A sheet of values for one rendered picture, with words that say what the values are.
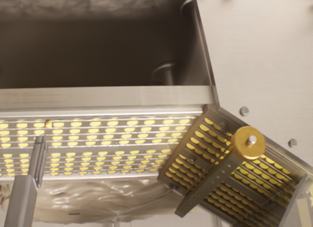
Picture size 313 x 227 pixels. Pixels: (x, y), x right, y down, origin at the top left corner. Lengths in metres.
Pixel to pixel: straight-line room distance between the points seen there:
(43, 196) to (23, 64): 0.18
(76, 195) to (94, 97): 0.25
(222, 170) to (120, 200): 0.22
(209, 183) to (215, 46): 0.15
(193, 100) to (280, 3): 0.18
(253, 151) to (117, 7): 0.24
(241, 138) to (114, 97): 0.13
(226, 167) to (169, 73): 0.24
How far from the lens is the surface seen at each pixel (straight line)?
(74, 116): 0.47
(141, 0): 0.58
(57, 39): 0.63
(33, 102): 0.46
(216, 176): 0.53
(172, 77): 0.71
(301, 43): 0.57
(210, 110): 0.49
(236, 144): 0.46
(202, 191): 0.58
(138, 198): 0.71
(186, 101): 0.49
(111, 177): 0.66
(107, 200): 0.70
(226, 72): 0.50
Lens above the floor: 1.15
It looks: 25 degrees down
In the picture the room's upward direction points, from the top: 172 degrees clockwise
